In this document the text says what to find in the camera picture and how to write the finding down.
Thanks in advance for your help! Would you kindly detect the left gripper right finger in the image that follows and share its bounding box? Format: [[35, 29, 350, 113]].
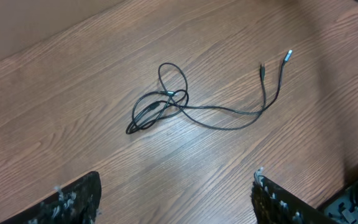
[[251, 167, 336, 224]]

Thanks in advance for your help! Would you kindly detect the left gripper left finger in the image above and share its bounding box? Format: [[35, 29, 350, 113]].
[[2, 171, 102, 224]]

